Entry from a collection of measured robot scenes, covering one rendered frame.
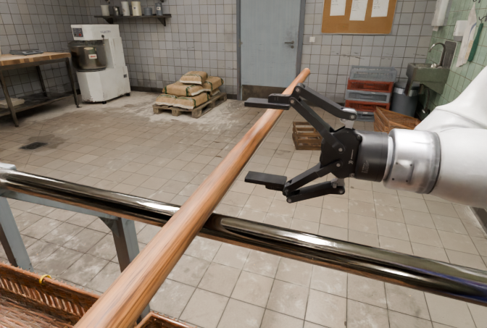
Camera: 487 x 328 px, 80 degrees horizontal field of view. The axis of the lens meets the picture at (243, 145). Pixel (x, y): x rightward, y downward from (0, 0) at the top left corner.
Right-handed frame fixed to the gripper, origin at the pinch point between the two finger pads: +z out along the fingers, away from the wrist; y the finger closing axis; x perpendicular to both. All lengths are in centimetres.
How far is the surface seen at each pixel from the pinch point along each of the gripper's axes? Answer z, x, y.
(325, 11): 17, 464, -30
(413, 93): -115, 407, 74
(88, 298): 42, -5, 47
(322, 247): -12.9, -19.9, 1.8
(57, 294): 54, -5, 50
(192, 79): 204, 368, 66
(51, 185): 22.9, -19.1, 1.7
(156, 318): 22, -5, 46
